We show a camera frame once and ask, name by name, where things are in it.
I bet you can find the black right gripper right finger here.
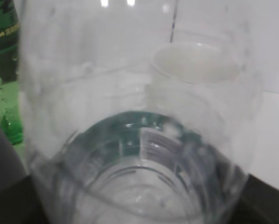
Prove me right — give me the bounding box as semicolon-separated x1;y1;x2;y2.
232;175;279;224

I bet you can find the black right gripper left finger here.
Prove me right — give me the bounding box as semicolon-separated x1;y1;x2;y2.
0;176;49;224

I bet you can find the clear water bottle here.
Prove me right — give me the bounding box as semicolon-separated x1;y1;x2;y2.
20;0;261;224

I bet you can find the white ceramic mug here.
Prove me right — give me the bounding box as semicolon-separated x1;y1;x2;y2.
149;29;243;97

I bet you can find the green soda bottle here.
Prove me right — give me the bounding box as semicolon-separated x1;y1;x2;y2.
0;0;23;145

